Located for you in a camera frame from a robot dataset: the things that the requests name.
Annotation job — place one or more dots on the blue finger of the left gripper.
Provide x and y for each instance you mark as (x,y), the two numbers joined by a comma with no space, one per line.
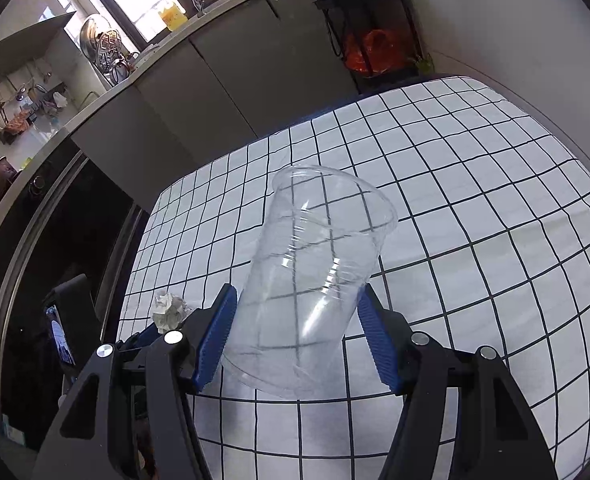
(142,339)

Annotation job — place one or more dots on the clear plastic cup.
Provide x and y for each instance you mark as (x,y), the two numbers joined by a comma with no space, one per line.
(319,245)

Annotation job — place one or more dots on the red plastic bag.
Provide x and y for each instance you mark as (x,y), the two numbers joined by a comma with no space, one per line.
(378,52)

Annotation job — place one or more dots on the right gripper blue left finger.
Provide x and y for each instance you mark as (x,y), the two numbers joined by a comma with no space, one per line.
(207,331)

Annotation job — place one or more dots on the black built-in oven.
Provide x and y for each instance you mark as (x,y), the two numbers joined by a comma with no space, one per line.
(62,217)

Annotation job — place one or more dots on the yellow sponge container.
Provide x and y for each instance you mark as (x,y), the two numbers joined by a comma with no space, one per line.
(173,17)

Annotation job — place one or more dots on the black metal shelf rack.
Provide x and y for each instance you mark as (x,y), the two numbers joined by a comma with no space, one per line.
(342,16)

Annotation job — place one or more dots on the checkered paper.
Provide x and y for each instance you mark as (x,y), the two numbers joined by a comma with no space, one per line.
(169,312)

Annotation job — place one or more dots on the white checkered tablecloth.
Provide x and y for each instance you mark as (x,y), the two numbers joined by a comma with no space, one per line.
(492,244)

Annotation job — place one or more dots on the grey kitchen cabinets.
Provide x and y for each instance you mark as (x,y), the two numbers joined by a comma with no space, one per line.
(245,70)

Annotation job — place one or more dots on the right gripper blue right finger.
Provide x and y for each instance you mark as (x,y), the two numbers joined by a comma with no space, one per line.
(388,335)

